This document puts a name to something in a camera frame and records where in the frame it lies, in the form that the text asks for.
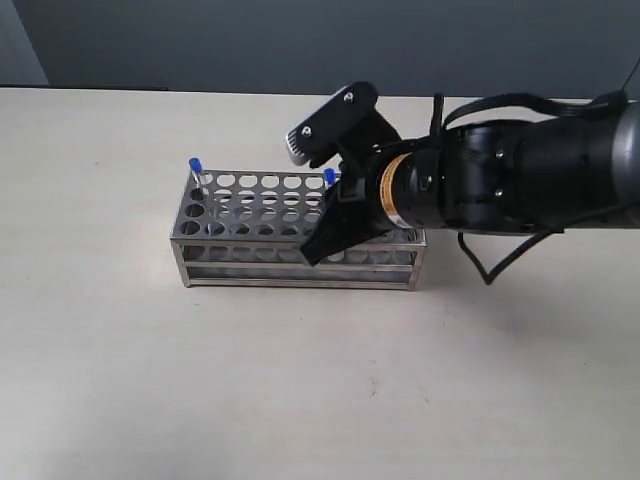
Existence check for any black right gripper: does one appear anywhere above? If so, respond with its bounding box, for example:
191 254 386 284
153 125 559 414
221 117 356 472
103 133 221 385
299 149 452 266

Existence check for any blue-capped tube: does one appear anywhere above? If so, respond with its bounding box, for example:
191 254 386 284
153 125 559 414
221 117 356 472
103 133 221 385
323 168 340 191
188 157 203 189

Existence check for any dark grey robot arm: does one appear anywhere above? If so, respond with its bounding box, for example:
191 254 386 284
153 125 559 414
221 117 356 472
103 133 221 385
300 103 639 265

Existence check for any steel test tube rack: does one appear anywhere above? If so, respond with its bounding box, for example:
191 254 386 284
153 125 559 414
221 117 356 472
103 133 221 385
170 170 427 290

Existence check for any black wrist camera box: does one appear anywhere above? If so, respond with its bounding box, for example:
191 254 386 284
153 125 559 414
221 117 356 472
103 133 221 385
285 81 401 171

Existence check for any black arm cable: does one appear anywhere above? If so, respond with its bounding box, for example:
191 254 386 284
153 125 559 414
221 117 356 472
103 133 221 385
429 59 640 286

